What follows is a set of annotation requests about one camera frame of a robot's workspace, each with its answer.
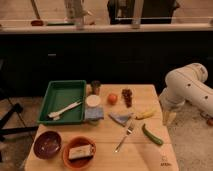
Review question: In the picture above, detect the grey blue towel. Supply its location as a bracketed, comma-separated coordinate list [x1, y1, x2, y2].
[109, 113, 132, 126]

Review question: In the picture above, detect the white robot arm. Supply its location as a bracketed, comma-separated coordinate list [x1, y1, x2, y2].
[159, 63, 213, 126]

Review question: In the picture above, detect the small metal cup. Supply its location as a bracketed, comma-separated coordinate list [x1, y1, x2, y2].
[91, 80, 101, 95]

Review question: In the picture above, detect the green cucumber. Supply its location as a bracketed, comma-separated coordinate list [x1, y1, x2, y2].
[142, 124, 164, 146]

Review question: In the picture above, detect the yellow banana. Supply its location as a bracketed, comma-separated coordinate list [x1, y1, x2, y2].
[135, 110, 155, 120]

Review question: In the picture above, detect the silver fork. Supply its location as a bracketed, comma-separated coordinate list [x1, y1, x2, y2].
[115, 123, 135, 153]

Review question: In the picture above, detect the brown grape bunch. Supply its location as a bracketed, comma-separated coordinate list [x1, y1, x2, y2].
[122, 89, 132, 108]

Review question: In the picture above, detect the red tomato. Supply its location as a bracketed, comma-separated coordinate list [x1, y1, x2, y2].
[107, 93, 118, 105]

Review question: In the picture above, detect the white round lid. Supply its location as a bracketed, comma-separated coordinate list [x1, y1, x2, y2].
[86, 95, 101, 107]

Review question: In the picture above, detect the white block in bowl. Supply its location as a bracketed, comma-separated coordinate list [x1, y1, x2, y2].
[69, 145, 93, 160]

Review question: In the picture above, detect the orange bowl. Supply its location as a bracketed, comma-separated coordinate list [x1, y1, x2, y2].
[62, 136, 96, 171]

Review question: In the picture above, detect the green plastic tray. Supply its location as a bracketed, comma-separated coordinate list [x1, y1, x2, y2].
[38, 80, 86, 125]

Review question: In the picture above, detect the white plastic spatula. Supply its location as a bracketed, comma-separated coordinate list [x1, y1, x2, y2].
[48, 101, 82, 119]

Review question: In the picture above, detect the dark purple bowl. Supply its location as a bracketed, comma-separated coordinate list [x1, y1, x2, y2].
[33, 131, 61, 159]

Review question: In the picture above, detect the black tripod stand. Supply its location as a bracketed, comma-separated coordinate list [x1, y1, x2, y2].
[0, 102, 39, 163]

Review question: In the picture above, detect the red object on ledge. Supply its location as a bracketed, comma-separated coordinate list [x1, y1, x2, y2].
[31, 20, 44, 26]

